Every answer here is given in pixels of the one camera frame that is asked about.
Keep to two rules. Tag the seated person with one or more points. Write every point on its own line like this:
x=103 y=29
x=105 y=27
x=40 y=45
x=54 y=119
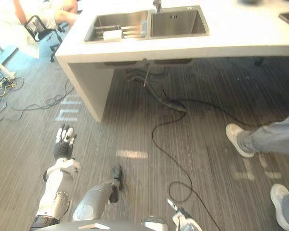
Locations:
x=50 y=14

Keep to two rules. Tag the white table leg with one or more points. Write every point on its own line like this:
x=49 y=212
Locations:
x=1 y=66

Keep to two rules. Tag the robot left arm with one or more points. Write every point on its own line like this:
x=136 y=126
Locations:
x=51 y=190

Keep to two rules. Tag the white cup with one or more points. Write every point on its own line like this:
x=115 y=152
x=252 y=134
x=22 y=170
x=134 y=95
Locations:
x=112 y=35

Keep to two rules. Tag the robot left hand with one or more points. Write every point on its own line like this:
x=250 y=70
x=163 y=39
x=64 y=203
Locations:
x=62 y=149

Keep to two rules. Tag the grey sponge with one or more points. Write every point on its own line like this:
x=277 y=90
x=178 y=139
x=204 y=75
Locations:
x=144 y=27

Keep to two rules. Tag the white kitchen island counter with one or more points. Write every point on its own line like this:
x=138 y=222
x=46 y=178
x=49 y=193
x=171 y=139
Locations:
x=231 y=43

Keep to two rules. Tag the black office chair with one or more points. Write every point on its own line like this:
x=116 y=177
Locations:
x=36 y=27

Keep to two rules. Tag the robot silver left leg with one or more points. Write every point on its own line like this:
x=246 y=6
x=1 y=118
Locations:
x=96 y=199

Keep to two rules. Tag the standing person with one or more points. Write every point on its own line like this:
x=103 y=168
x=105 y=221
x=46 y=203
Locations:
x=269 y=138

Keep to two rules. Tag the chrome sink faucet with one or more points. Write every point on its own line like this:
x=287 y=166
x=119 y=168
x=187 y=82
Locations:
x=157 y=5

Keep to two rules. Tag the stainless steel double sink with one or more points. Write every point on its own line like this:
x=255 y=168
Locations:
x=178 y=22

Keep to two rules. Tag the metal sink drain rack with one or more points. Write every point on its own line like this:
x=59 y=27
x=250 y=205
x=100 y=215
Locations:
x=131 y=30

